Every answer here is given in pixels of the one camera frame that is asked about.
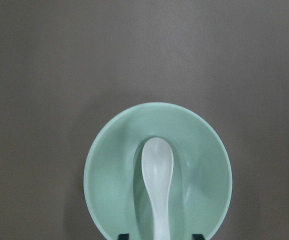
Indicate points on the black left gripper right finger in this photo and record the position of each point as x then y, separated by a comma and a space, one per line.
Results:
198, 237

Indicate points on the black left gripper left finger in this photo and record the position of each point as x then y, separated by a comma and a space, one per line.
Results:
123, 237

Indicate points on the white ceramic spoon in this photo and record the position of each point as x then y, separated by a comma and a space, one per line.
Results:
157, 165

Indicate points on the mint green bowl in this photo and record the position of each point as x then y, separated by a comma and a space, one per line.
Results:
201, 186

